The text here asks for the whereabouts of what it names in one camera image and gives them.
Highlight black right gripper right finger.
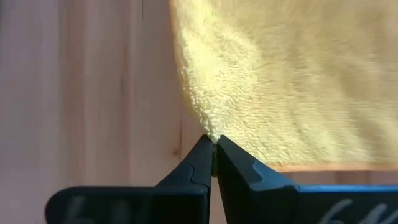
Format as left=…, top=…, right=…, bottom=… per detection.
left=216, top=134, right=398, bottom=224

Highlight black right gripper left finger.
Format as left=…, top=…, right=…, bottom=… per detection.
left=44, top=133, right=216, bottom=224

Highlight yellow microfiber towel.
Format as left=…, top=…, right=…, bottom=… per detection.
left=169, top=0, right=398, bottom=172

